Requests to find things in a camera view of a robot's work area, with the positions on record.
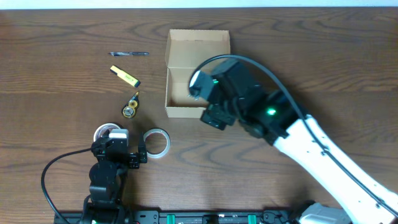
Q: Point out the brown cardboard box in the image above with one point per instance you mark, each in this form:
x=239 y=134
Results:
x=185 y=50

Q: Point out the yellow correction tape dispenser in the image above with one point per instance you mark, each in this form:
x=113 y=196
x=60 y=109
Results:
x=130 y=108

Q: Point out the clear tape roll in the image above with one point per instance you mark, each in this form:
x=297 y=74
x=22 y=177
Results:
x=103 y=128
x=159 y=143

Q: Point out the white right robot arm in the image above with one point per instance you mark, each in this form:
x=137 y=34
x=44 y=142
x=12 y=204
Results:
x=284 y=124

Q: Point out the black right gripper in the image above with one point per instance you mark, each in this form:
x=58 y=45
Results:
x=213 y=116

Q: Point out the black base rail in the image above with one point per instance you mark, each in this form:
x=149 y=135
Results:
x=153 y=216

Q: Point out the yellow highlighter marker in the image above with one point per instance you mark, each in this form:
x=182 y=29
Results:
x=125 y=76

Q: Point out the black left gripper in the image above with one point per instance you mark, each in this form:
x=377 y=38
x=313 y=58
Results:
x=136 y=158

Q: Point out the black ballpoint pen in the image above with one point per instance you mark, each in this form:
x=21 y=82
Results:
x=120 y=54

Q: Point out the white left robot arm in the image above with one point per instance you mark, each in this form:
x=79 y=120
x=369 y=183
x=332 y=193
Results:
x=108 y=177

